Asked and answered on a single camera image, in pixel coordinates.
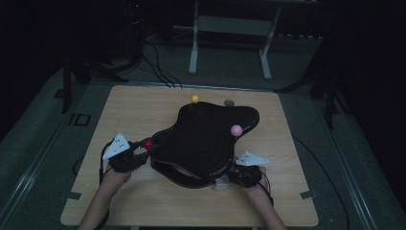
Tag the person's left hand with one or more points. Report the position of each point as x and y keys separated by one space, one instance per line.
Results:
x=113 y=180

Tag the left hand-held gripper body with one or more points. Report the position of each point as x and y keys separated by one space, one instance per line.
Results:
x=118 y=148

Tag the dark equipment tower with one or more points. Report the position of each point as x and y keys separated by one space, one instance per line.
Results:
x=137 y=28

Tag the grey tape strip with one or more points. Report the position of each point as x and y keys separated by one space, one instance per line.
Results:
x=308 y=194
x=74 y=195

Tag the black tripod stand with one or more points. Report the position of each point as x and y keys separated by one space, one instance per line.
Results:
x=67 y=92

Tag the beige fluffy cloth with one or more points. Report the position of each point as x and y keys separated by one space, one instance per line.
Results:
x=221 y=186

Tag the white metal stand frame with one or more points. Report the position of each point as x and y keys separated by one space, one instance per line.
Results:
x=233 y=25

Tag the metal floor rail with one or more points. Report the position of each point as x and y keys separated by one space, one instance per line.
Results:
x=28 y=177
x=355 y=185

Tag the person's right hand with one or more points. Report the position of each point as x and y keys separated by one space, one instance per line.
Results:
x=260 y=191

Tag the grey round table cap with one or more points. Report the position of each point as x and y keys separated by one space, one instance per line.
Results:
x=229 y=102

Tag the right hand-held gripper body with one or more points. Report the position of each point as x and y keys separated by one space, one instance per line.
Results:
x=247 y=175

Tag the black wavy two-tier tray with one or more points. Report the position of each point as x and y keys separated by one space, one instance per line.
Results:
x=198 y=137

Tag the black metal stand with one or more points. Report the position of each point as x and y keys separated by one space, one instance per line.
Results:
x=330 y=108

